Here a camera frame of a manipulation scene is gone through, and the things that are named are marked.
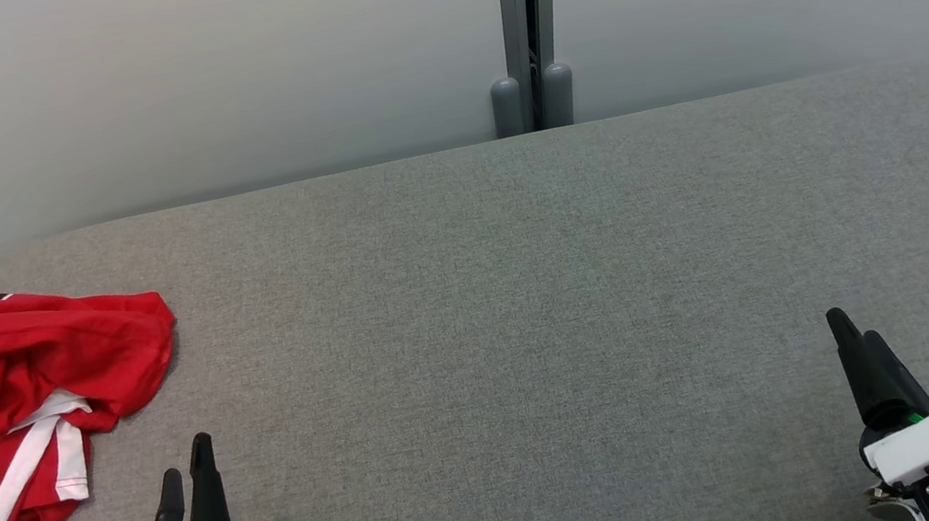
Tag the red white basketball jersey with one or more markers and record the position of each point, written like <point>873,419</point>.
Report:
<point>41,351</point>

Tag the grey cylinder post foot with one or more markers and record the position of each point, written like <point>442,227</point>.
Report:
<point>507,109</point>
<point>559,96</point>

